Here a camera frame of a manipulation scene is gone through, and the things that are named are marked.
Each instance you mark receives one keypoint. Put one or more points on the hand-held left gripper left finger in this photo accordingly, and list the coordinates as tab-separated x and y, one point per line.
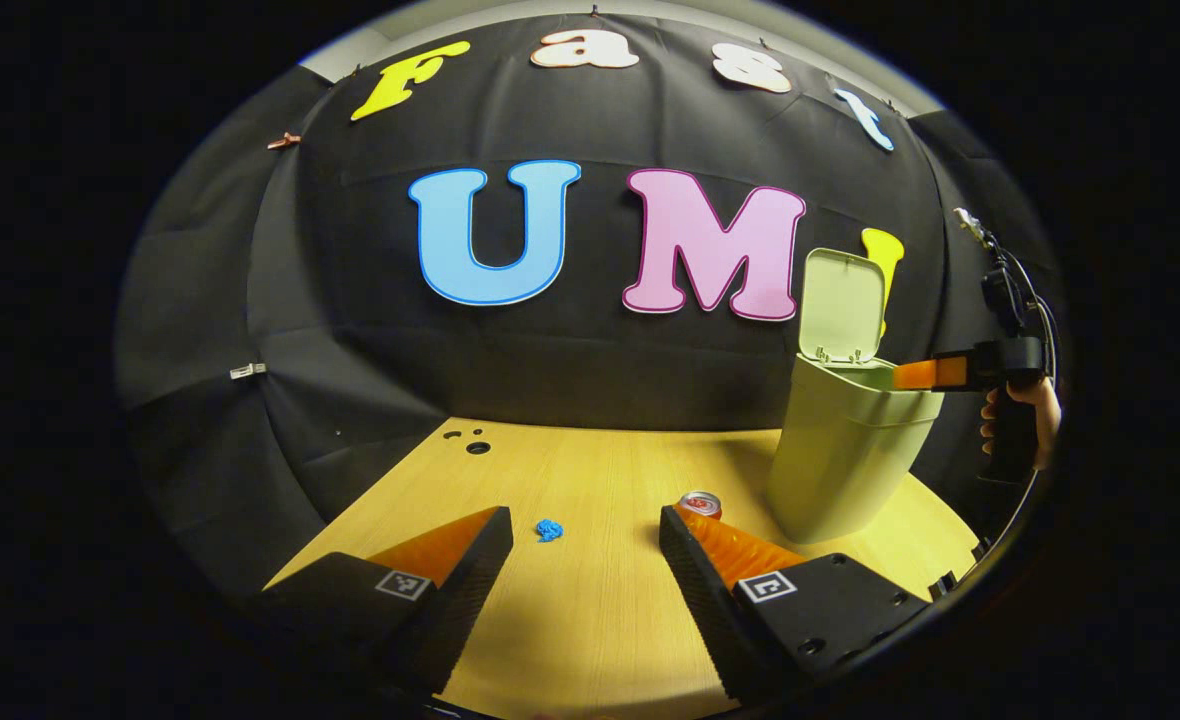
470	590

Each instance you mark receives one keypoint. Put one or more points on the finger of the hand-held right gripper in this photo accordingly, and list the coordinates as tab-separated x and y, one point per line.
925	374

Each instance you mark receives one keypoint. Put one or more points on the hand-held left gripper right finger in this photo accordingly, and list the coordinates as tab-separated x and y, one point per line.
700	590

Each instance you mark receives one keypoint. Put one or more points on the red pop can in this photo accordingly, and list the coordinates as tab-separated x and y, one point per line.
700	503

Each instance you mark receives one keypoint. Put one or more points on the blue paper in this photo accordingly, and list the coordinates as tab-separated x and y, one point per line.
549	530

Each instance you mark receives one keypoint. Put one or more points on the green desktop garbage bin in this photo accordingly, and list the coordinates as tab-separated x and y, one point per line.
840	450

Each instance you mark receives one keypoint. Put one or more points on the wooden desktop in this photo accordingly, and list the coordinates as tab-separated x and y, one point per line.
590	620

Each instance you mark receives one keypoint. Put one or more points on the small white clip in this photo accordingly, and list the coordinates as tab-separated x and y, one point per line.
248	371

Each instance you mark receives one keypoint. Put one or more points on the small reddish clip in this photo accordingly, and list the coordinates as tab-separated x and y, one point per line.
285	141

